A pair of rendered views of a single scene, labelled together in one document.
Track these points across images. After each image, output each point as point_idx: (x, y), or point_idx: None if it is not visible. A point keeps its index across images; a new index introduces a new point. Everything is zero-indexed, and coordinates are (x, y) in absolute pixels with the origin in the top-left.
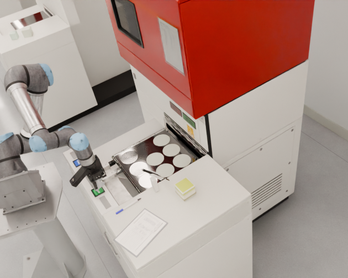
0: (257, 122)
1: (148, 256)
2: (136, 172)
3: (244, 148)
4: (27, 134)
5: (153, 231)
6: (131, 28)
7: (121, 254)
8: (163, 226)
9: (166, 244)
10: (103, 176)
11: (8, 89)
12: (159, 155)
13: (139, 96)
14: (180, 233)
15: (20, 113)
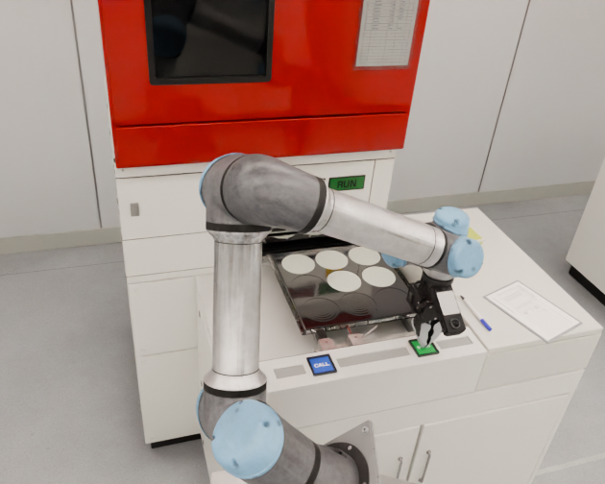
0: None
1: (579, 311)
2: (367, 308)
3: None
4: (259, 378)
5: (533, 296)
6: (220, 57)
7: (490, 415)
8: (523, 285)
9: (557, 290)
10: None
11: (327, 201)
12: (337, 274)
13: (133, 260)
14: (537, 274)
15: (386, 234)
